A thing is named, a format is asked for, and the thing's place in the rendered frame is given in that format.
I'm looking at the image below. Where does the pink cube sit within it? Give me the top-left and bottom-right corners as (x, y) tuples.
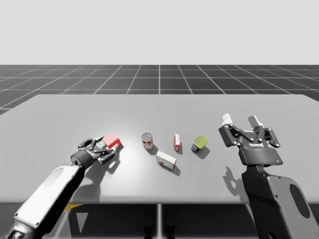
(102, 133), (123, 149)

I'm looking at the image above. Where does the red and white carton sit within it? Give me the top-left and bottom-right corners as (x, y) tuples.
(156, 150), (177, 170)

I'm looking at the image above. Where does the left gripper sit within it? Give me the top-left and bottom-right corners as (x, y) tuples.
(70, 135), (116, 167)

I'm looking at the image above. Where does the red and white can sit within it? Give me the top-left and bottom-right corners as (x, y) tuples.
(142, 132), (155, 150)

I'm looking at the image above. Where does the green and blue rectangular can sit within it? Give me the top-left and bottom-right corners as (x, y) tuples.
(191, 135), (209, 153)

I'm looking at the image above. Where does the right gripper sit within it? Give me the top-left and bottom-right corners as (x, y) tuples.
(218, 113), (284, 166)

